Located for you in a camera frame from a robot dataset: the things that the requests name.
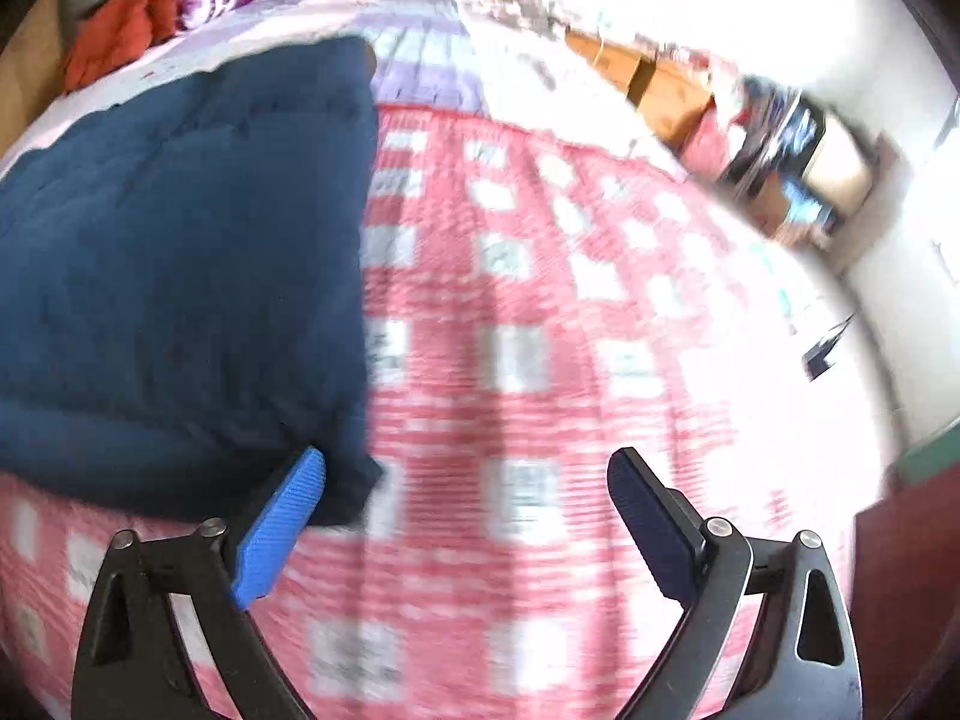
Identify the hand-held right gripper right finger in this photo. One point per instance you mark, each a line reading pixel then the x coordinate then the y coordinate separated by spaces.
pixel 652 517

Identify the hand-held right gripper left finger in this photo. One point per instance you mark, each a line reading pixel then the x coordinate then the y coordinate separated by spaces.
pixel 281 521

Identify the navy blue jacket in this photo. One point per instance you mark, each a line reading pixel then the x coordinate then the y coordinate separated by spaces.
pixel 187 270

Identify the pile of clothes and bags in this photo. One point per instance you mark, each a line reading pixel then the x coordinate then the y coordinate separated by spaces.
pixel 787 157

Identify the red checkered blanket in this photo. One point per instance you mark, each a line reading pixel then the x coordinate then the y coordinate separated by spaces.
pixel 525 405

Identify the pink plastic bag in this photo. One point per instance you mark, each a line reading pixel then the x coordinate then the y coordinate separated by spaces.
pixel 705 139

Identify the wooden nightstand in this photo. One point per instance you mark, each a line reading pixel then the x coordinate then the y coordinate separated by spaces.
pixel 645 75

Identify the orange padded jacket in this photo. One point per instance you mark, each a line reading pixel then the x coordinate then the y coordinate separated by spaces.
pixel 124 30

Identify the wooden wardrobe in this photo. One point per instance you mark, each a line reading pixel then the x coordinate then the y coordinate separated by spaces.
pixel 22 30

